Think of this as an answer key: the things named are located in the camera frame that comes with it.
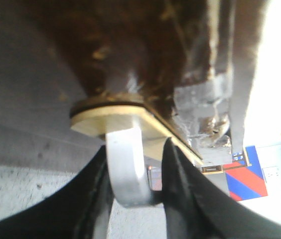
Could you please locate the light wooden handle plate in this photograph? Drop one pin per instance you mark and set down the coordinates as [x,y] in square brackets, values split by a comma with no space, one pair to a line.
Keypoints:
[97,116]

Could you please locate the red blue striped box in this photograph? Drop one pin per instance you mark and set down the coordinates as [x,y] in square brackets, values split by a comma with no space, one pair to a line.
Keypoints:
[244,176]

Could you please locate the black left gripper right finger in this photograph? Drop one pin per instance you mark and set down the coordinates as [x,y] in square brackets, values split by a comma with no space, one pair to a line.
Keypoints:
[196,209]

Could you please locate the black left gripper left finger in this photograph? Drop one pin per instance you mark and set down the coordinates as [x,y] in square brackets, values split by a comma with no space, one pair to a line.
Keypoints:
[79,210]

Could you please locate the dark wooden drawer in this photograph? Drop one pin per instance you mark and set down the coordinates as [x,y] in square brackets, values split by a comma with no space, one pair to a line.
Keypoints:
[192,62]

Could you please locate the white drawer handle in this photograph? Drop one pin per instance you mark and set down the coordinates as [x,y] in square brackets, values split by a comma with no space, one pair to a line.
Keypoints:
[127,171]

